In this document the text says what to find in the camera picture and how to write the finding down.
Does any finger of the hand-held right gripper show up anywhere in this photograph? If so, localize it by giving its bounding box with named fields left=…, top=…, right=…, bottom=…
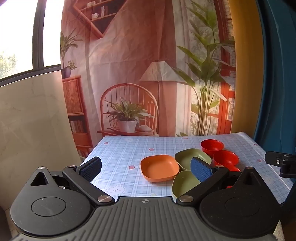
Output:
left=265, top=151, right=296, bottom=179

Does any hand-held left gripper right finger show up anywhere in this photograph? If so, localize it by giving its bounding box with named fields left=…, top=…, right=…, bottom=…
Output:
left=177, top=156, right=266, bottom=206

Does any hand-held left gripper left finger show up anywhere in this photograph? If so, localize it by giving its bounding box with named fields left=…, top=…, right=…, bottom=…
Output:
left=30, top=156, right=115, bottom=207

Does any red bowl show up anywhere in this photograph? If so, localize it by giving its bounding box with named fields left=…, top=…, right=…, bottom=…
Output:
left=200, top=139, right=225, bottom=156
left=225, top=165, right=241, bottom=189
left=213, top=150, right=239, bottom=167

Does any green bowl near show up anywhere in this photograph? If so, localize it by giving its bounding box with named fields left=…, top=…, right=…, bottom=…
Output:
left=172, top=170, right=202, bottom=197

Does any green bowl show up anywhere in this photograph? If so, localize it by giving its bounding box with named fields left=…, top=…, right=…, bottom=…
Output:
left=172, top=170, right=202, bottom=197
left=174, top=149, right=212, bottom=171

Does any green bowl far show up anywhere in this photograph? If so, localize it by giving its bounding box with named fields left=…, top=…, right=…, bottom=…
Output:
left=174, top=149, right=212, bottom=171

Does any blue plaid tablecloth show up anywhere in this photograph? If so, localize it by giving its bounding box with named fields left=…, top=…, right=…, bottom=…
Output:
left=81, top=132, right=294, bottom=205

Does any orange square plate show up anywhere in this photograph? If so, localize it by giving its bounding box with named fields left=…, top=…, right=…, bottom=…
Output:
left=140, top=155, right=179, bottom=183

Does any blue curtain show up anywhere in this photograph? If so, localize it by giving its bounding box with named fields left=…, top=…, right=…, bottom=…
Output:
left=252, top=0, right=296, bottom=158

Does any yellow curtain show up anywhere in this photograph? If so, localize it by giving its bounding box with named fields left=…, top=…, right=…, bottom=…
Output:
left=228, top=0, right=265, bottom=140

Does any printed wall cloth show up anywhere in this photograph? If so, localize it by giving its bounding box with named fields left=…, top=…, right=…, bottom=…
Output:
left=60, top=0, right=238, bottom=161

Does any black window frame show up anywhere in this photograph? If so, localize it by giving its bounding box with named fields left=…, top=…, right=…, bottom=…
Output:
left=0, top=0, right=63, bottom=81

